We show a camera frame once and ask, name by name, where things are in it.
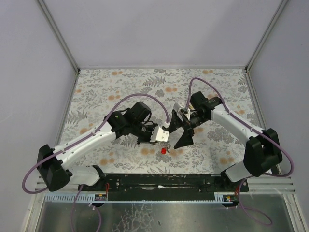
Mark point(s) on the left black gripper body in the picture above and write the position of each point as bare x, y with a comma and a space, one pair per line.
147, 135

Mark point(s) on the aluminium frame post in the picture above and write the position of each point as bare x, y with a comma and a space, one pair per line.
266, 34
57, 34

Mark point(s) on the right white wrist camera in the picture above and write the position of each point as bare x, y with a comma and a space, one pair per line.
180, 108

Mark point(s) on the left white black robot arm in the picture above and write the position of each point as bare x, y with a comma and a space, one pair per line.
57, 165

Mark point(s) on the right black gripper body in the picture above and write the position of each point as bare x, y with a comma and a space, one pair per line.
184, 124

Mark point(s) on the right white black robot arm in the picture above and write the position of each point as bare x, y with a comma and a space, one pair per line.
261, 151

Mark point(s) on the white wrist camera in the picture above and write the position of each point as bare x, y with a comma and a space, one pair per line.
180, 108
159, 133

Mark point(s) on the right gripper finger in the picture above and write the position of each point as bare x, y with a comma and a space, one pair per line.
176, 122
186, 139

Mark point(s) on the left aluminium frame post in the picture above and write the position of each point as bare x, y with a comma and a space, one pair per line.
57, 34

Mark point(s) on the right aluminium frame post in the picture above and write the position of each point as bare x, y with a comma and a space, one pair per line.
266, 34

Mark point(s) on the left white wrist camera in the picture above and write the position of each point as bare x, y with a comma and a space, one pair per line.
159, 133

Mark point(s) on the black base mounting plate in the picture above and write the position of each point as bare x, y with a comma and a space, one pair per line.
165, 188

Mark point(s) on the red key tag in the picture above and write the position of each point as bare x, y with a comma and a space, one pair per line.
163, 151

